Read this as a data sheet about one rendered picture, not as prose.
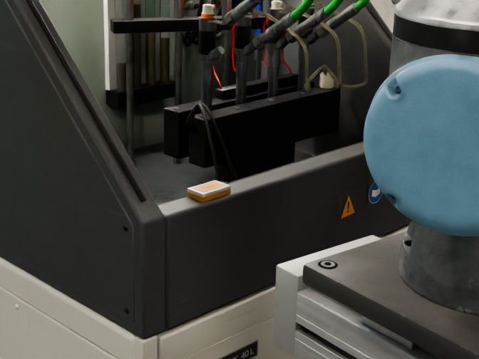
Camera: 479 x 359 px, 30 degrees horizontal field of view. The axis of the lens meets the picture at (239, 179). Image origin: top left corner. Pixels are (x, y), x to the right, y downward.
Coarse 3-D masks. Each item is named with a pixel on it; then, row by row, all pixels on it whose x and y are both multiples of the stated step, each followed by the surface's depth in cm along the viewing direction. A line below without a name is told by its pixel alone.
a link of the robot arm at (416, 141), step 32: (416, 0) 54; (448, 0) 52; (416, 32) 53; (448, 32) 51; (416, 64) 52; (448, 64) 50; (384, 96) 53; (416, 96) 52; (448, 96) 51; (384, 128) 53; (416, 128) 52; (448, 128) 52; (384, 160) 54; (416, 160) 53; (448, 160) 52; (384, 192) 56; (416, 192) 54; (448, 192) 53; (448, 224) 54
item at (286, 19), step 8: (176, 0) 157; (304, 0) 136; (312, 0) 136; (176, 8) 157; (304, 8) 137; (176, 16) 158; (288, 16) 139; (296, 16) 139; (280, 24) 141; (288, 24) 140; (264, 32) 144; (272, 32) 142; (280, 32) 142; (256, 40) 145; (264, 40) 144
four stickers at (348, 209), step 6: (372, 186) 140; (354, 192) 137; (372, 192) 141; (378, 192) 142; (342, 198) 135; (348, 198) 136; (354, 198) 138; (372, 198) 141; (378, 198) 142; (342, 204) 136; (348, 204) 137; (354, 204) 138; (342, 210) 136; (348, 210) 137; (354, 210) 138; (342, 216) 136; (348, 216) 138
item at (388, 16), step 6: (372, 0) 171; (378, 0) 172; (384, 0) 173; (390, 0) 174; (378, 6) 172; (384, 6) 173; (390, 6) 174; (378, 12) 172; (384, 12) 173; (390, 12) 175; (384, 18) 173; (390, 18) 175; (390, 24) 175
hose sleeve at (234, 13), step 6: (246, 0) 134; (252, 0) 132; (258, 0) 132; (240, 6) 135; (246, 6) 134; (252, 6) 133; (234, 12) 136; (240, 12) 135; (246, 12) 135; (234, 18) 136; (240, 18) 136
